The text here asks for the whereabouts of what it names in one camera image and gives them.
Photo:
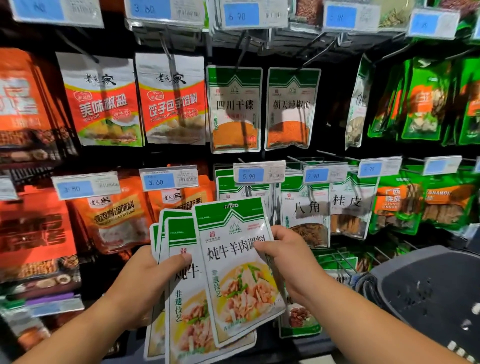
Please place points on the clear white-slice packets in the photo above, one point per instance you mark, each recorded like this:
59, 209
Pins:
360, 105

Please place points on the row of green white packets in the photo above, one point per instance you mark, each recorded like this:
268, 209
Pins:
300, 319

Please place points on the clear brown-spice packets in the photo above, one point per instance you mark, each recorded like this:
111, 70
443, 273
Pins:
307, 217

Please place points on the clear orange powder packets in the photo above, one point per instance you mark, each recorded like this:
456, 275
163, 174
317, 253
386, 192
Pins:
234, 112

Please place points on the orange seasoning packet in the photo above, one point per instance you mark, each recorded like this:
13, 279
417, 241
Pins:
180, 199

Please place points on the clear cinnamon packets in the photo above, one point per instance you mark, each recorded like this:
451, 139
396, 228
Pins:
352, 210

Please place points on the orange bold-print packets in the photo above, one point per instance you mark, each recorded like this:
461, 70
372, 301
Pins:
30, 105

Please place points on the person's right hand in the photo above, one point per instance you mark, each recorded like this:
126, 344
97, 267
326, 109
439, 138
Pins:
300, 262

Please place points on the person's left forearm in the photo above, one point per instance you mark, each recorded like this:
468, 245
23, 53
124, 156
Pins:
82, 341

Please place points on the clear red-spice packets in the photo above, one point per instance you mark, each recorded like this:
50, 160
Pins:
225, 184

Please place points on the white red-label packets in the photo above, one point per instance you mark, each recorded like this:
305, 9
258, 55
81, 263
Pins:
101, 101
172, 101

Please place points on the person's left hand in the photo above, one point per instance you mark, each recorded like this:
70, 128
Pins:
150, 289

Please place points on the black shopping basket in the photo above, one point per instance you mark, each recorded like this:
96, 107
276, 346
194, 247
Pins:
427, 292

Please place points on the green white-slice packets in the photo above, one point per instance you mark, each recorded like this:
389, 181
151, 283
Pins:
424, 101

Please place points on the clear chili powder packets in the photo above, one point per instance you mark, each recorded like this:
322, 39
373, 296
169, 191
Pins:
292, 112

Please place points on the person's right forearm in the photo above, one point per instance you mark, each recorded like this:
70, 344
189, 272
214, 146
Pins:
375, 330

